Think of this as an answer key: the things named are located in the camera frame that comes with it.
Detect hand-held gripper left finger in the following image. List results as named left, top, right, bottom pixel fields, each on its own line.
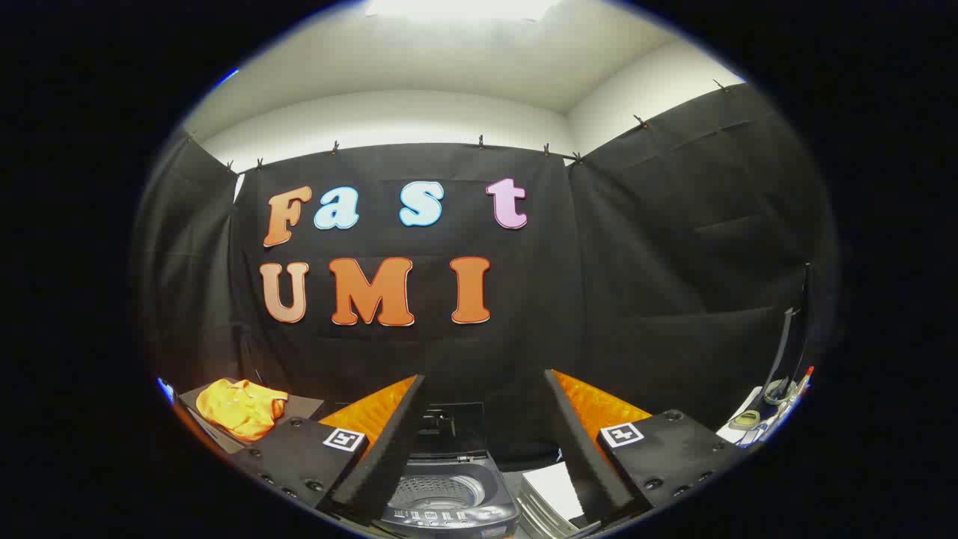
left=228, top=374, right=429, bottom=525

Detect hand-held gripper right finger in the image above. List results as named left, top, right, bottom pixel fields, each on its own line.
left=544, top=369, right=764, bottom=525

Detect grey toy washing machine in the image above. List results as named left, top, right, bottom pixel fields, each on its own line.
left=374, top=402, right=521, bottom=538

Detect orange polo shirt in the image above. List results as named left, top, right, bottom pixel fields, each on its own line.
left=196, top=379, right=289, bottom=442

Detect stack of white sheets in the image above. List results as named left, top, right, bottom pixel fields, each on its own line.
left=516, top=462, right=588, bottom=538

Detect grey flat board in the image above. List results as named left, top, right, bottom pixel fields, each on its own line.
left=176, top=382, right=326, bottom=454

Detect black backdrop cloth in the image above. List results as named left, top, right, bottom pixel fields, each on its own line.
left=131, top=82, right=839, bottom=465

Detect scissors with green handles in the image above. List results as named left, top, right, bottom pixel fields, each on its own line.
left=763, top=377, right=800, bottom=406

